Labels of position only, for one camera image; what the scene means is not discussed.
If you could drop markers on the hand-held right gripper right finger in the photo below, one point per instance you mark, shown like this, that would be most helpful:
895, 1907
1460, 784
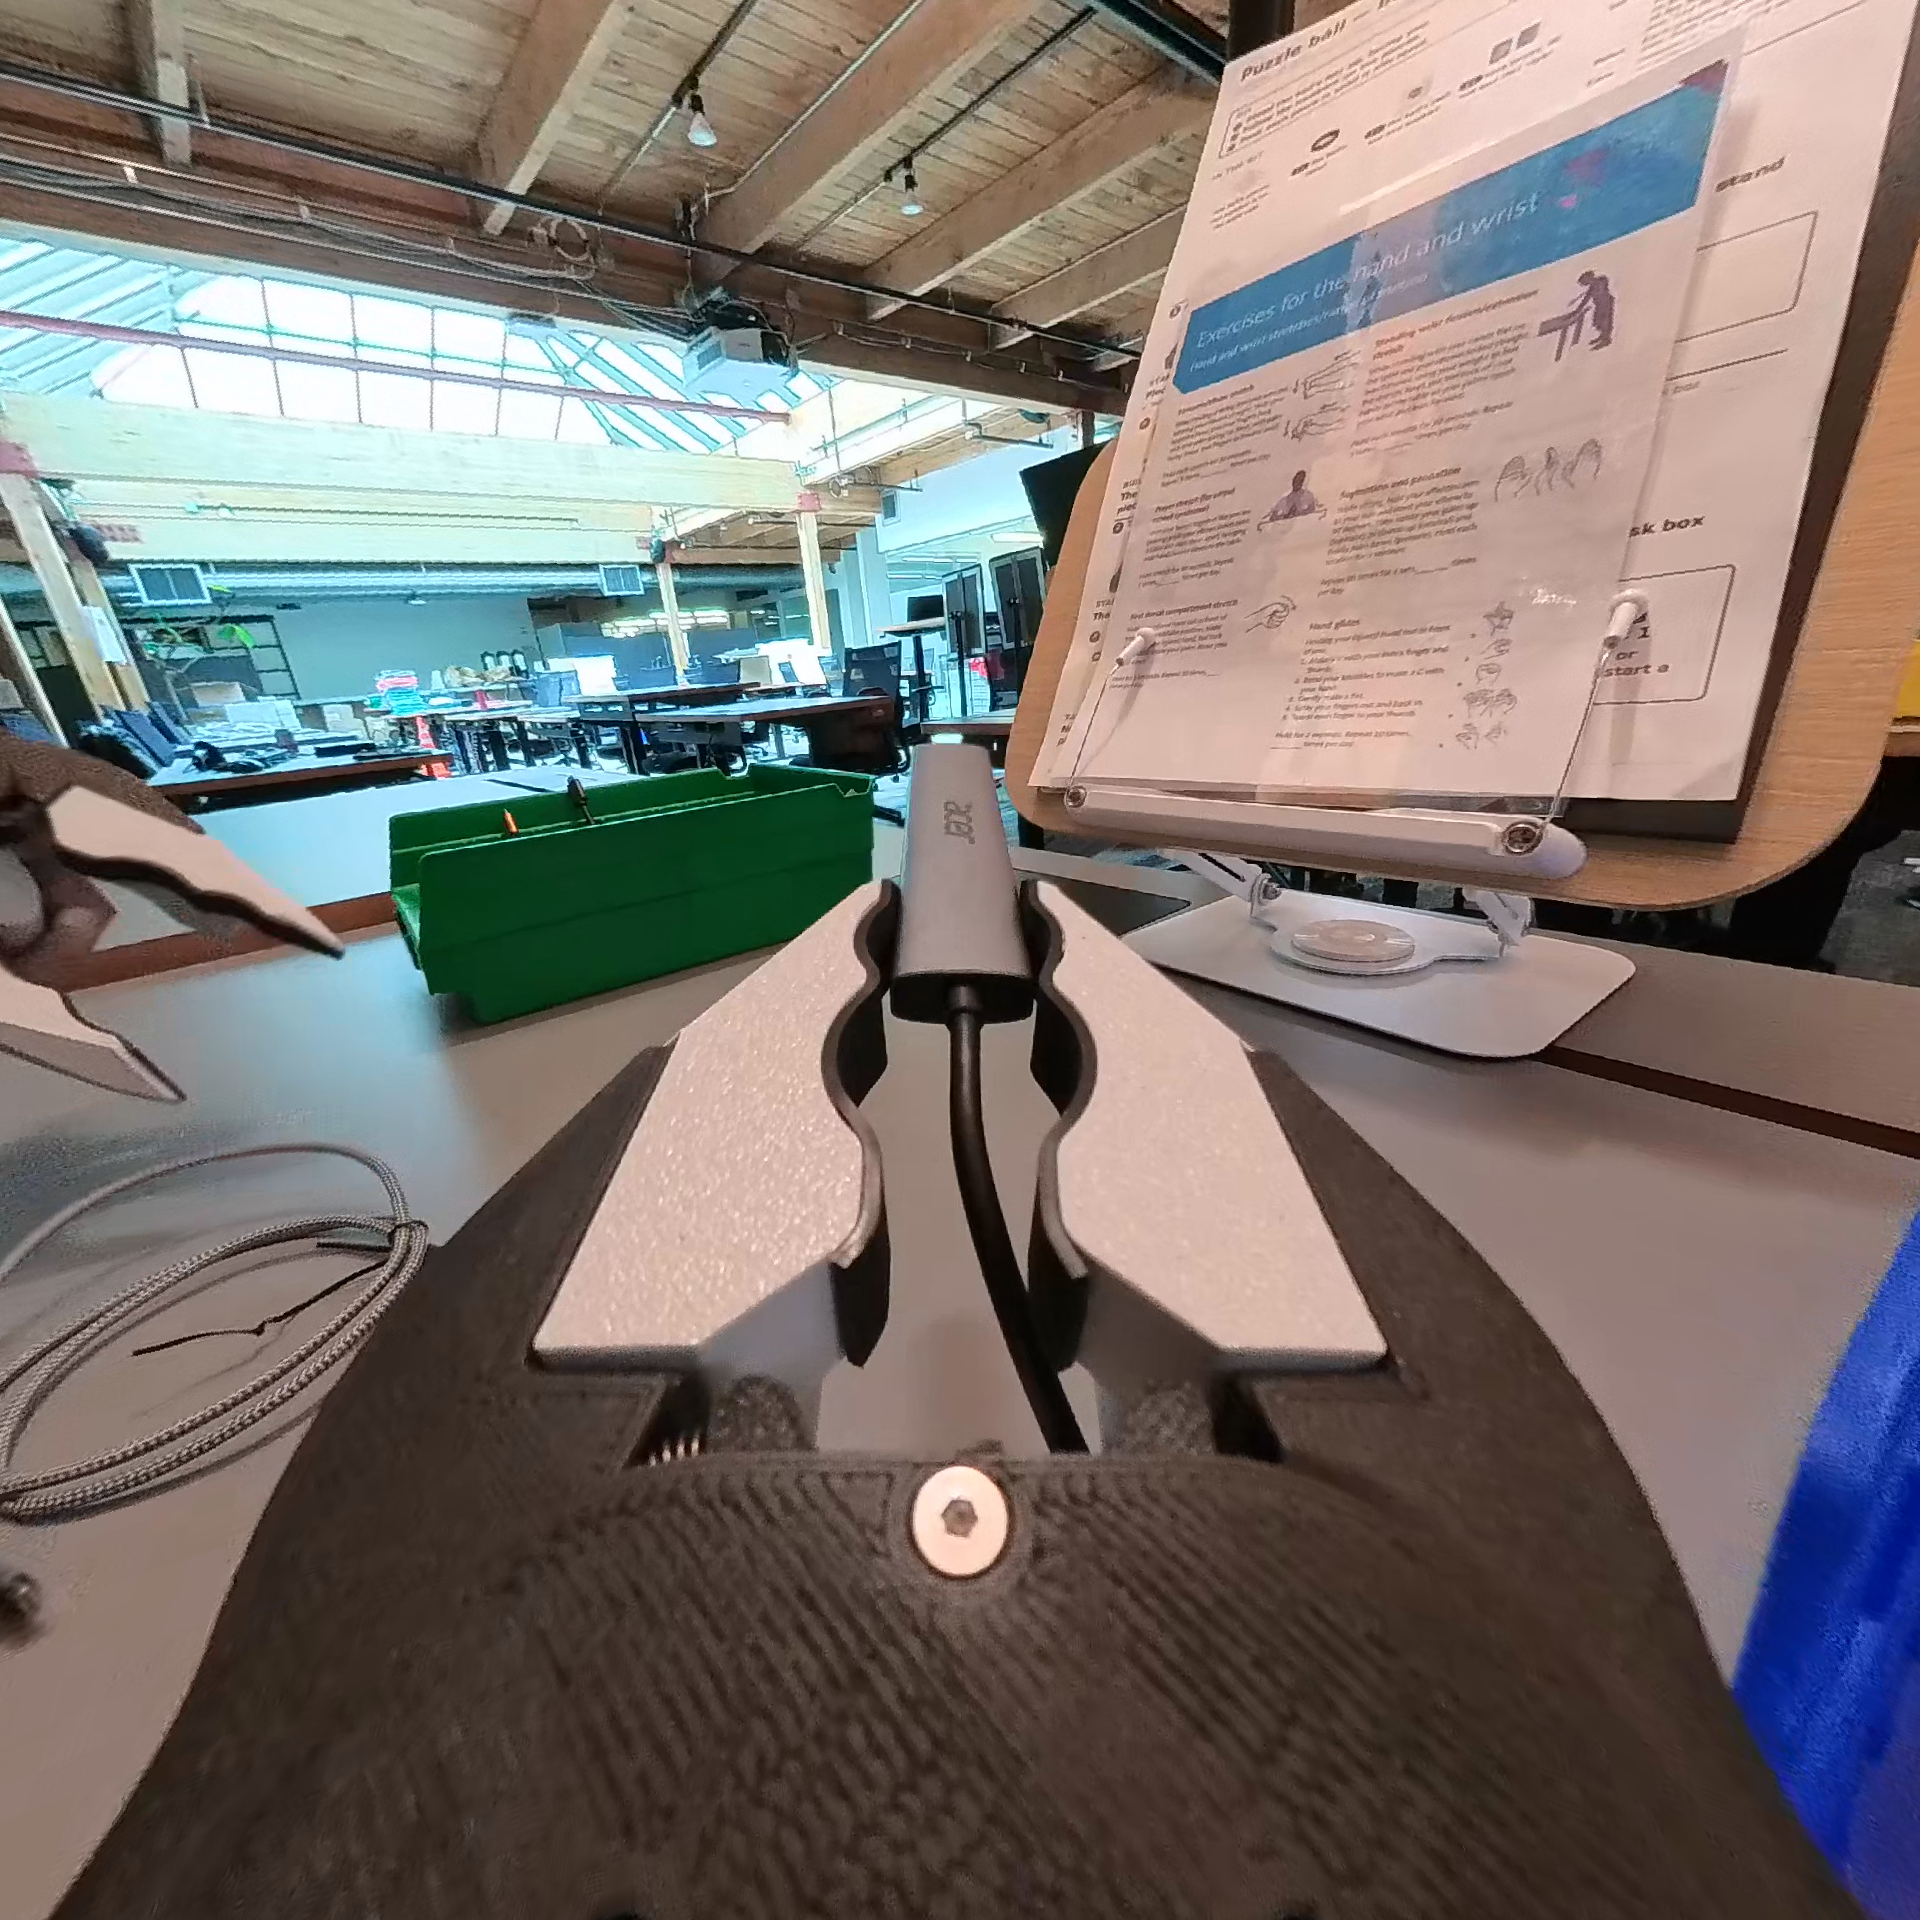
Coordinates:
1214, 1200

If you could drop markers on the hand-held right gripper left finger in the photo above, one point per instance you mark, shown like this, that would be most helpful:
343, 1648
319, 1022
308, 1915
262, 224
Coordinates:
705, 1200

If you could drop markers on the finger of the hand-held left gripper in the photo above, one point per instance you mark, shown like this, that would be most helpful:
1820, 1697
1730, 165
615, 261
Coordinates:
60, 1020
150, 839

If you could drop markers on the green plastic bin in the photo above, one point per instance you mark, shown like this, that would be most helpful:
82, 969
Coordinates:
630, 915

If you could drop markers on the grey usb hub small logo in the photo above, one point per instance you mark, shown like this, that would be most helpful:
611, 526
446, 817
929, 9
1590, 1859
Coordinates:
961, 901

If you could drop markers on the blue plastic bin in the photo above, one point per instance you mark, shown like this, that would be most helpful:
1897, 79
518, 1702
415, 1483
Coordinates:
1845, 1575

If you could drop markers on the black flat panel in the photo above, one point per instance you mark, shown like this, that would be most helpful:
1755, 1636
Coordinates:
1109, 893

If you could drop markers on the laminated printed sheet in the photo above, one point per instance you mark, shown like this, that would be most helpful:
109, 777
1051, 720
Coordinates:
1350, 525

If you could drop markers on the ceiling projector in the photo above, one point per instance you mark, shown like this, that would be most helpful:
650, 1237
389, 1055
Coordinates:
734, 353

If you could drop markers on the ceiling track light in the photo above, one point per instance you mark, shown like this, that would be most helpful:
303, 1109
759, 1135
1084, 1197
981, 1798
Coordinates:
700, 129
911, 197

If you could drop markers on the white printed instruction sheet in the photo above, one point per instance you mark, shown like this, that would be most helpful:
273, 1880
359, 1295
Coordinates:
1725, 451

